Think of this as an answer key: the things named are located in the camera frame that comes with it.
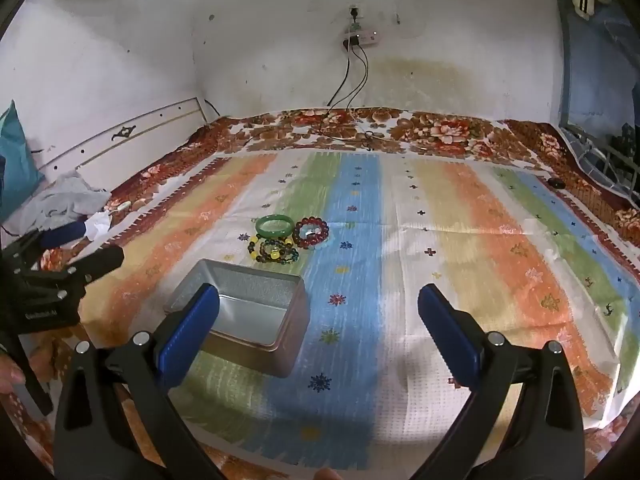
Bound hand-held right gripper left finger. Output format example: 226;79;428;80
52;282;226;480

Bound person's left hand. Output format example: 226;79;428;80
0;352;27;396

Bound white bed headboard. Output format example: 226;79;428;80
37;96;209;182

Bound striped pastel bed cloth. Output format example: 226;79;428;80
80;150;640;461

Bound thin white cable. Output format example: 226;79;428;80
317;107;383;151

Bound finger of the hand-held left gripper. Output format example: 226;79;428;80
47;244;126;301
0;222;85;273

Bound green jade bangle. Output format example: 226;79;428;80
255;214;294;237

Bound red bead bracelet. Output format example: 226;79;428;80
292;217;331;250

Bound dark green bead bracelet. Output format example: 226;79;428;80
260;238;301;266

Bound silver metal tin box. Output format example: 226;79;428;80
162;258;311;380

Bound yellow and dark bead bracelet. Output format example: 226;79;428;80
246;236;282;265

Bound teal pillow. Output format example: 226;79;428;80
0;100;46;222

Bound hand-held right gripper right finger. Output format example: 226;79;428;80
417;283;586;480

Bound black power cable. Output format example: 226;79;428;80
326;44;352;108
345;45;371;111

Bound white crumpled tissue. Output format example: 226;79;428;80
83;211;112;242

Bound grey crumpled cloth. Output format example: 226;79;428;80
4;170;113;235

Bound window with blue film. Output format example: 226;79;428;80
556;0;640;203

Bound white power strip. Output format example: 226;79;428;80
341;29;380;52

